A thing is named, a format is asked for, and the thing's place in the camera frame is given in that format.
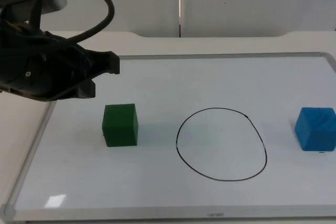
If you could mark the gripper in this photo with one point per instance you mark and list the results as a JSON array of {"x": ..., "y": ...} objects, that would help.
[{"x": 39, "y": 72}]

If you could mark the green cube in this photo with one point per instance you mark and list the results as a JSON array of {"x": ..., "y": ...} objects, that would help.
[{"x": 119, "y": 125}]

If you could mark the blue cube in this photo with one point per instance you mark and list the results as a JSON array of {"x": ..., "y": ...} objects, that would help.
[{"x": 316, "y": 129}]

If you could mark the grey-framed whiteboard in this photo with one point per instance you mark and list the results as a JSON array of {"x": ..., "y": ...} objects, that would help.
[{"x": 168, "y": 90}]

